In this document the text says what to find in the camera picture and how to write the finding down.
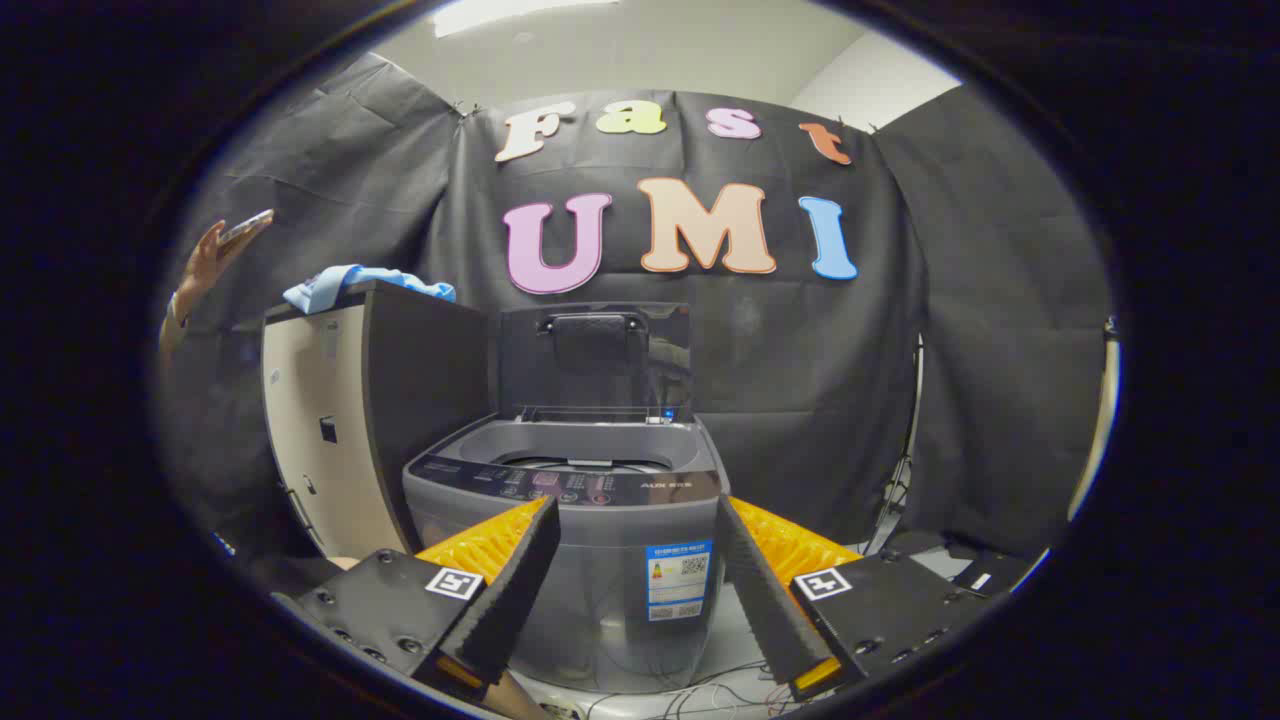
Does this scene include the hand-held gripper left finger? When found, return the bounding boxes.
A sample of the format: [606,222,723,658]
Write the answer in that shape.
[270,495,563,701]

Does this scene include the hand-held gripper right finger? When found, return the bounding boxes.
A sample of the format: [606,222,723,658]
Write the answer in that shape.
[716,494,1001,701]

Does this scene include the grey washing machine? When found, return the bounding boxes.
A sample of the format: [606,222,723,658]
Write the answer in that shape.
[403,415,731,693]

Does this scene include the dark washing machine lid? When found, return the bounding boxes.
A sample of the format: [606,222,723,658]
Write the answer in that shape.
[497,303,693,423]

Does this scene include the light blue cloth garment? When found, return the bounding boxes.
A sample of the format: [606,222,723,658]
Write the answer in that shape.
[283,264,457,315]

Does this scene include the dark cabinet with beige door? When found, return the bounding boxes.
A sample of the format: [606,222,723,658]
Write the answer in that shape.
[262,280,501,561]

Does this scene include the black backdrop cloth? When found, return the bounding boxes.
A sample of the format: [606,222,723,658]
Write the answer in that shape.
[160,52,1116,561]

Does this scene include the smartphone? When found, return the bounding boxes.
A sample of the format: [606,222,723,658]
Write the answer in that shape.
[218,208,275,249]

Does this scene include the tangle of floor cables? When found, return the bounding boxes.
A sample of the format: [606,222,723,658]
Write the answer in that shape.
[570,660,801,720]

